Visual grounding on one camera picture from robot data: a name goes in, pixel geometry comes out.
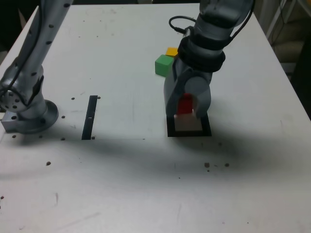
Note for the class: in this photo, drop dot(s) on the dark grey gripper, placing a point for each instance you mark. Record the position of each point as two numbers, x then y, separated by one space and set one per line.
194 71

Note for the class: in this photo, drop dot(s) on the red cube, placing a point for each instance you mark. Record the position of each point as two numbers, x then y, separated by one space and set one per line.
184 105

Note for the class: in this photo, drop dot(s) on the green cube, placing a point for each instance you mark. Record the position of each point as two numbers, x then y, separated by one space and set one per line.
162 66

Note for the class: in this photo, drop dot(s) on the yellow cube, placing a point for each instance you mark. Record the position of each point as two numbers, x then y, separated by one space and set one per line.
171 51

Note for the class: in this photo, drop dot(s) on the black tape square outline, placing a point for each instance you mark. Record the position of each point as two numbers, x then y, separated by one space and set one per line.
189 134

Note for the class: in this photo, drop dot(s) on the black tape strip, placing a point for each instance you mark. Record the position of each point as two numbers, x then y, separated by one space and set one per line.
88 119

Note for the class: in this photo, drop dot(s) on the beige cardboard box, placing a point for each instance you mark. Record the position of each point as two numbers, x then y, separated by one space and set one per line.
289 51

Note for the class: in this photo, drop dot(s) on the white metal frame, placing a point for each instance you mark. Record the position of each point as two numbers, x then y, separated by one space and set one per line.
269 19

